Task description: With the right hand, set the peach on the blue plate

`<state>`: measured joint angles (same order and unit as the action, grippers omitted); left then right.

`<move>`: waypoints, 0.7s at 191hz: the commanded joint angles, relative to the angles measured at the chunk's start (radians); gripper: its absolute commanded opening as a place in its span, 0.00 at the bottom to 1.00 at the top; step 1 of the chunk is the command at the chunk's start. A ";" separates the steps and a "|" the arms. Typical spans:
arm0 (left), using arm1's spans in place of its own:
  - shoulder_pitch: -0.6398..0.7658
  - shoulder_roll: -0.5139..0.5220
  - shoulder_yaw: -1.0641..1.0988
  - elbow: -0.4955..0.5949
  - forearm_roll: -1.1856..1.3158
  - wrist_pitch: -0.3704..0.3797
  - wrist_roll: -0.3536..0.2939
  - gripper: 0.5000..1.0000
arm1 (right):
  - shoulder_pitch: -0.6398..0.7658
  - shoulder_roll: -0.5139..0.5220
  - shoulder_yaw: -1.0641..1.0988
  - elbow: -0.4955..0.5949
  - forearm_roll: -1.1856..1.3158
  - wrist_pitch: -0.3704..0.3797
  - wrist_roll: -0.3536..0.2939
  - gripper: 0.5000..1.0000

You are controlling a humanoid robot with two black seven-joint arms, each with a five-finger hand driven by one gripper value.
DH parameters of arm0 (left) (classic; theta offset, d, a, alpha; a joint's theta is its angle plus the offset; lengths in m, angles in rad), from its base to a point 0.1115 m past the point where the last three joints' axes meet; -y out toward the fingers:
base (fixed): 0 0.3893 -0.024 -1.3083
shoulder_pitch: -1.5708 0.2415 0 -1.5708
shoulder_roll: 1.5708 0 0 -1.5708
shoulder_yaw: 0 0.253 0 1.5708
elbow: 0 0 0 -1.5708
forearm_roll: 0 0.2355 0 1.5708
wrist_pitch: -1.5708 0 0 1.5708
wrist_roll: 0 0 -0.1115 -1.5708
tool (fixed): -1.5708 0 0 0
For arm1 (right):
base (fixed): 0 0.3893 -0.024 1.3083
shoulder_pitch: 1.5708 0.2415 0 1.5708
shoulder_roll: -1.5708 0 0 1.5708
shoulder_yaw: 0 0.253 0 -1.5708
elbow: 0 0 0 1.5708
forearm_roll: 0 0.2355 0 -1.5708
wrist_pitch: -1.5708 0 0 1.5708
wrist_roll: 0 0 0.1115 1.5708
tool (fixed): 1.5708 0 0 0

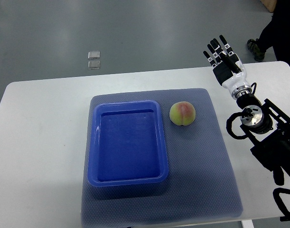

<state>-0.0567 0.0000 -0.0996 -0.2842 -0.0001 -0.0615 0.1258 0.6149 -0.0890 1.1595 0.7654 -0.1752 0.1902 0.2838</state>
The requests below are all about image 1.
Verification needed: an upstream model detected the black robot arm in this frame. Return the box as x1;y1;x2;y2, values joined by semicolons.
226;83;290;221

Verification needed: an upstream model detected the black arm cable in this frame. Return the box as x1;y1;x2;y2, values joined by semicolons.
226;112;250;140

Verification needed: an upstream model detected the lower metal floor plate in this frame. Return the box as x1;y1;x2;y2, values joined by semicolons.
88;60;101;70

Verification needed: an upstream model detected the cardboard box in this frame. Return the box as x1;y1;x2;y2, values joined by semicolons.
262;0;277;12

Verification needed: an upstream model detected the upper metal floor plate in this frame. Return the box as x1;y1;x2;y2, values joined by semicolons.
87;51;100;59

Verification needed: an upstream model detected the green pink peach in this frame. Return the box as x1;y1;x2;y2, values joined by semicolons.
169;101;196;126

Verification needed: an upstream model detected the grey blue textured mat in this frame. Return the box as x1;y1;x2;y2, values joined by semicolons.
81;88;243;228

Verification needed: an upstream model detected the metal floor plate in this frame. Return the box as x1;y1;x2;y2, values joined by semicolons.
88;60;101;70
87;51;100;59

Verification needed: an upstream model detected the white table leg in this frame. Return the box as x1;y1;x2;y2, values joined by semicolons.
241;219;254;228

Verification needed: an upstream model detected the person in black trousers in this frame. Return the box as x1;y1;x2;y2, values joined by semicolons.
257;0;290;65

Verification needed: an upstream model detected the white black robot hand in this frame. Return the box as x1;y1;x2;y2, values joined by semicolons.
203;35;253;100

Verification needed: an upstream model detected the blue plastic tray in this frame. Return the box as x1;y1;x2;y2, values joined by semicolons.
87;100;169;188

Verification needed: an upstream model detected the green sneaker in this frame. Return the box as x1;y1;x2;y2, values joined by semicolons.
246;39;266;62

